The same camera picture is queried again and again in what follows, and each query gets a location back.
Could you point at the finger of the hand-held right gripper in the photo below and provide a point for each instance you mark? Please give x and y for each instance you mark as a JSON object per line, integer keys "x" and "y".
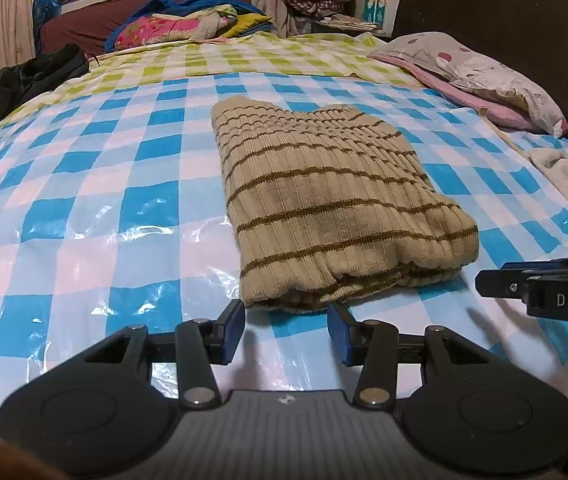
{"x": 501, "y": 284}
{"x": 538, "y": 265}

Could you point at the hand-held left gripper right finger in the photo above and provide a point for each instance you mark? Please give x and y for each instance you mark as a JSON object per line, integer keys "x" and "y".
{"x": 340, "y": 332}

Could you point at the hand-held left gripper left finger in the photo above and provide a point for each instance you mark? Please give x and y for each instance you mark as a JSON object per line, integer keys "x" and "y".
{"x": 234, "y": 330}

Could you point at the tan striped knit sweater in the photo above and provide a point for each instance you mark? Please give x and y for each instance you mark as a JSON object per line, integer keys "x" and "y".
{"x": 334, "y": 200}

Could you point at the pink pillow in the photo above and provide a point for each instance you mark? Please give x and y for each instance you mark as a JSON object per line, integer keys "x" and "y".
{"x": 468, "y": 97}

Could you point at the white dotted pillow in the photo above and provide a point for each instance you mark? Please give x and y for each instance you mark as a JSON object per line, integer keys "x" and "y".
{"x": 478, "y": 70}

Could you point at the dark wooden headboard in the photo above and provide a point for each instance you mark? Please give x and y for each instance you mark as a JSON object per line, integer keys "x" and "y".
{"x": 513, "y": 5}

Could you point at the stack of papers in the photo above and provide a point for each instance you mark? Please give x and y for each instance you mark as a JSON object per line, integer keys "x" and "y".
{"x": 346, "y": 23}

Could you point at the yellow cloth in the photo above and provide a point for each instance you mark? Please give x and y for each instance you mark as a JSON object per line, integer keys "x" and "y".
{"x": 249, "y": 22}

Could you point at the pink floral cloth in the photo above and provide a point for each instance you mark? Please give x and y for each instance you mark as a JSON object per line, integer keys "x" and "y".
{"x": 164, "y": 30}

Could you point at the yellow and blue bag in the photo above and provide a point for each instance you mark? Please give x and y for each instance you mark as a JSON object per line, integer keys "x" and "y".
{"x": 374, "y": 2}

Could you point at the black jacket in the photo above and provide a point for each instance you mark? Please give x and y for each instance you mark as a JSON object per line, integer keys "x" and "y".
{"x": 19, "y": 85}

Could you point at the pile of colourful blankets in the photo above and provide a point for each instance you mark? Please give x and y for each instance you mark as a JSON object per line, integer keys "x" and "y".
{"x": 184, "y": 2}

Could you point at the maroon sofa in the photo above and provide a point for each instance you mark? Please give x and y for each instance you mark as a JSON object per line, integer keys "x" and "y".
{"x": 79, "y": 27}

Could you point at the blue plastic bag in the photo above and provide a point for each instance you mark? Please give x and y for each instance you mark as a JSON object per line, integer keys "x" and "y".
{"x": 46, "y": 15}

